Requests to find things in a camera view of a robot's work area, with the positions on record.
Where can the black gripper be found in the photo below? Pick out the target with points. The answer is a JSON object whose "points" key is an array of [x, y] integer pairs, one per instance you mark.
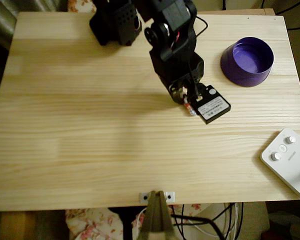
{"points": [[176, 93]]}

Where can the white blue candy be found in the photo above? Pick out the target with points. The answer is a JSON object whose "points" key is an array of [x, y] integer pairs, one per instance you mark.
{"points": [[189, 108]]}

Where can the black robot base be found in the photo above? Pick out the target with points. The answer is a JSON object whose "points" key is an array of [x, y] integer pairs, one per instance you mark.
{"points": [[115, 25]]}

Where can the purple plastic bowl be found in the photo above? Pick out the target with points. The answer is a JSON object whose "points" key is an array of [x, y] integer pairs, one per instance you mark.
{"points": [[240, 72]]}

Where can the white device with knobs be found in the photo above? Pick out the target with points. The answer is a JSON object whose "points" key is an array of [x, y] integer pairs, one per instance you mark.
{"points": [[287, 160]]}

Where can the floral patterned cloth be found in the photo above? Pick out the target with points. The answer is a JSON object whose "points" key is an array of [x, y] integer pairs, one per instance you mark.
{"points": [[90, 225], [80, 5]]}

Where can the grey upholstered sofa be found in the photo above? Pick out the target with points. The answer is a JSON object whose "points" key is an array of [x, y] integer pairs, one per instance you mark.
{"points": [[2, 22]]}

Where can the black camera box with label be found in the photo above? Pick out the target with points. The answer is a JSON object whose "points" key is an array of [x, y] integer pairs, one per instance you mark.
{"points": [[212, 107]]}

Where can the white screw bracket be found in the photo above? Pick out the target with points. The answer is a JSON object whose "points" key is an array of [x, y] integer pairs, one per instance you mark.
{"points": [[143, 197]]}

